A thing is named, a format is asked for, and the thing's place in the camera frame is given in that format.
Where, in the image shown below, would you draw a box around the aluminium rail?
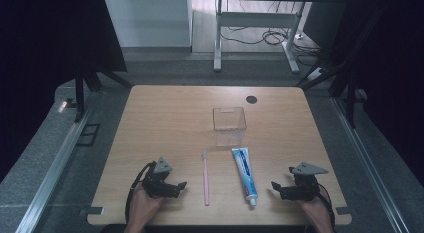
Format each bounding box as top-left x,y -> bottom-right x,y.
330,96 -> 410,233
14,92 -> 103,233

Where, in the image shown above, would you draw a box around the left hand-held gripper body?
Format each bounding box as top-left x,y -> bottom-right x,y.
141,156 -> 179,199

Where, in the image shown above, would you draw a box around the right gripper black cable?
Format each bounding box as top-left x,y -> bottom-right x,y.
316,182 -> 336,229

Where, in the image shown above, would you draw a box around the black metal stand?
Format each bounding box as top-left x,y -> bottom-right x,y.
295,6 -> 384,129
73,57 -> 134,124

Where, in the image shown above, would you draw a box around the white cabinet panel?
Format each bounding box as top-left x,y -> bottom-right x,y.
104,0 -> 194,49

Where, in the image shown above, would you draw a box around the black floor cables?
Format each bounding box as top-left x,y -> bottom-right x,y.
219,1 -> 322,67

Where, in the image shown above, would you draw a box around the person's left hand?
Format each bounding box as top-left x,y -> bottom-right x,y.
128,185 -> 167,228

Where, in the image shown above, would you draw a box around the white and blue toothpaste tube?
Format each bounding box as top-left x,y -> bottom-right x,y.
231,146 -> 259,208

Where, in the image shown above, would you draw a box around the black curtain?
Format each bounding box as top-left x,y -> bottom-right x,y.
301,0 -> 424,189
0,0 -> 128,182

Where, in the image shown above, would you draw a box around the small metal floor fitting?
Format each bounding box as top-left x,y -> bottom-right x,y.
57,98 -> 75,114

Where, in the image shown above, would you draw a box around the white desk frame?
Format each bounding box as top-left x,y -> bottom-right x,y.
213,0 -> 306,74

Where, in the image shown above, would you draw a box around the person's right hand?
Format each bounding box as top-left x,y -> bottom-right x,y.
295,195 -> 334,228

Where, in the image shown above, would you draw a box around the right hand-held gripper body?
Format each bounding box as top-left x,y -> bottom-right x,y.
286,161 -> 329,202

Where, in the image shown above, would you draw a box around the pink toothbrush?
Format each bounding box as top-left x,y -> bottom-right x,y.
201,151 -> 211,207

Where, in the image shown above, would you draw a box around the black floor bracket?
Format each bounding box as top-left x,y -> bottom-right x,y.
76,123 -> 101,148

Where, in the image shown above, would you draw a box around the white power strip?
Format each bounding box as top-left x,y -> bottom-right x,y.
306,67 -> 326,82

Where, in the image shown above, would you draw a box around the clear plastic container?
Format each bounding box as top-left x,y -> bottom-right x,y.
212,106 -> 248,148

